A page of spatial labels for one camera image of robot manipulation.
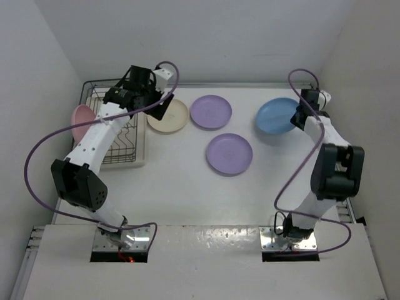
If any near purple plate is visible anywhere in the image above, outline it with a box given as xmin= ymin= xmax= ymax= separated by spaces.
xmin=206 ymin=133 xmax=253 ymax=176

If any metal base plate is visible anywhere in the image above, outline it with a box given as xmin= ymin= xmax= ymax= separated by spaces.
xmin=259 ymin=226 xmax=318 ymax=253
xmin=92 ymin=226 xmax=151 ymax=253

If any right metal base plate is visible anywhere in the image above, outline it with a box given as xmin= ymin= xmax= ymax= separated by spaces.
xmin=259 ymin=226 xmax=318 ymax=253

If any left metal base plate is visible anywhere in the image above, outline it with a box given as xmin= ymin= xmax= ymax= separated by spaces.
xmin=92 ymin=226 xmax=151 ymax=253

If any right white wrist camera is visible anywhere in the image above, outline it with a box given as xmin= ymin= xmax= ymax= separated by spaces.
xmin=318 ymin=90 xmax=331 ymax=110

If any cream plate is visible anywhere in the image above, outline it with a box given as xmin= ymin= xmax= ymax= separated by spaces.
xmin=147 ymin=99 xmax=190 ymax=134

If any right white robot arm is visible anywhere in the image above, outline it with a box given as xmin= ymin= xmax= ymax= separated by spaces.
xmin=282 ymin=88 xmax=365 ymax=242

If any pink plate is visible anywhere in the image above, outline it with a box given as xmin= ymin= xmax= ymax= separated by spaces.
xmin=71 ymin=104 xmax=96 ymax=144

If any purple plate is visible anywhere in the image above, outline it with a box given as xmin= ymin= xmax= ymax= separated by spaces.
xmin=206 ymin=133 xmax=253 ymax=176
xmin=190 ymin=94 xmax=233 ymax=130

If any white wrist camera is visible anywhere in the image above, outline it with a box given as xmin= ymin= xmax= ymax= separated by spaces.
xmin=318 ymin=90 xmax=331 ymax=110
xmin=152 ymin=68 xmax=174 ymax=93

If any blue plate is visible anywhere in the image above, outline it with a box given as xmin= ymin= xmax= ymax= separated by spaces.
xmin=256 ymin=97 xmax=299 ymax=134

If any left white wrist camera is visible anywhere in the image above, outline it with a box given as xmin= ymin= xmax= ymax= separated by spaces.
xmin=152 ymin=68 xmax=174 ymax=93

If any black wire dish rack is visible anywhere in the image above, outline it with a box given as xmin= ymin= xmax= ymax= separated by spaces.
xmin=79 ymin=79 xmax=141 ymax=167

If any far purple plate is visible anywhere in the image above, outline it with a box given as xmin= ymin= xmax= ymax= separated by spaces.
xmin=190 ymin=94 xmax=233 ymax=130

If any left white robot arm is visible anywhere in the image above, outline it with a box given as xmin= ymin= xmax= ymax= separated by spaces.
xmin=51 ymin=64 xmax=179 ymax=233

